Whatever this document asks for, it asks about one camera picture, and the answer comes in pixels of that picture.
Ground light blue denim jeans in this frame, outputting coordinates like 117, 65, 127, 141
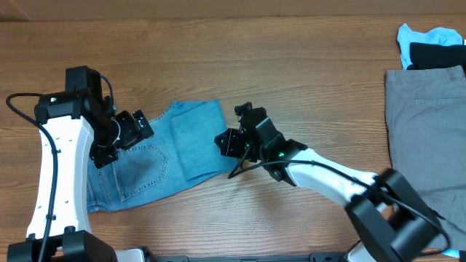
87, 100, 237, 213

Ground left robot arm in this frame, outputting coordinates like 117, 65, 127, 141
6, 65, 155, 262

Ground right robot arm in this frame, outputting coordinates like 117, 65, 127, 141
214, 103, 451, 261

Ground grey trousers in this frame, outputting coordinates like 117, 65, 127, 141
385, 65, 465, 250

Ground black garment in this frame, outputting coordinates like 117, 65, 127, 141
407, 43, 465, 71

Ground light blue cloth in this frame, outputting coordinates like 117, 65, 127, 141
397, 23, 463, 70

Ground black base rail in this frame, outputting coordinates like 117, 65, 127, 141
155, 252, 347, 262

